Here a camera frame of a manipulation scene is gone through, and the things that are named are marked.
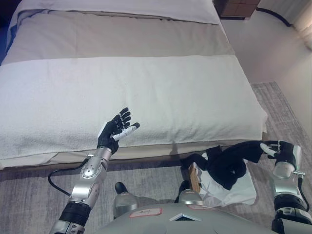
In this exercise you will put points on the beige upholstered bed frame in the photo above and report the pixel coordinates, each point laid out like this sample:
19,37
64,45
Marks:
146,153

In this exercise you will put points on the grey woven rug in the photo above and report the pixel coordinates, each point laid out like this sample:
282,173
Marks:
151,180

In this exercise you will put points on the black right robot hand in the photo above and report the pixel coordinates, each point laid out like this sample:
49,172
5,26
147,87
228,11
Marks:
286,152

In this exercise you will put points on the white bed top cover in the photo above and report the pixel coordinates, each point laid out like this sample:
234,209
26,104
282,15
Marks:
122,7

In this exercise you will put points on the white textured bed blanket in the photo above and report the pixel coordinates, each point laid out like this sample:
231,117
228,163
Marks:
146,97

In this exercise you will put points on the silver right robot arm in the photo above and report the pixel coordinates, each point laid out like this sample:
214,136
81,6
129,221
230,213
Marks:
285,192

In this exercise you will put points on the wooden basket with white liner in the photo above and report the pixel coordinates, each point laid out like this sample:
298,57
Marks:
241,192

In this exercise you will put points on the black clothing item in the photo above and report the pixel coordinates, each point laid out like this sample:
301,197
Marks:
224,163

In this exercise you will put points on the black curved baseboard strip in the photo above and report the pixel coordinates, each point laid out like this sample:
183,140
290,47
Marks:
275,15

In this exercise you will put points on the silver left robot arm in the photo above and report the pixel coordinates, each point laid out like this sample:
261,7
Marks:
90,173

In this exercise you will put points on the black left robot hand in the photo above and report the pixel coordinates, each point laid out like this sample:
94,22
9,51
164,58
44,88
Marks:
108,135

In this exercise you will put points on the brown wooden nightstand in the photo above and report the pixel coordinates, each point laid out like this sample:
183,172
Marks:
236,8

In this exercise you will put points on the silver right robot leg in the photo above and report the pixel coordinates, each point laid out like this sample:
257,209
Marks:
190,197

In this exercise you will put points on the grey robot torso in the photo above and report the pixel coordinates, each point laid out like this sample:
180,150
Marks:
182,225

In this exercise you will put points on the pink-edged handwritten torso label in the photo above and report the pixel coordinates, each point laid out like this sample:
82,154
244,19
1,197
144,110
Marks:
145,212

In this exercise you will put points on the pink-edged blank torso label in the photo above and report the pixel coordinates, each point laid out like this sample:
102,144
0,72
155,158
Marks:
201,207

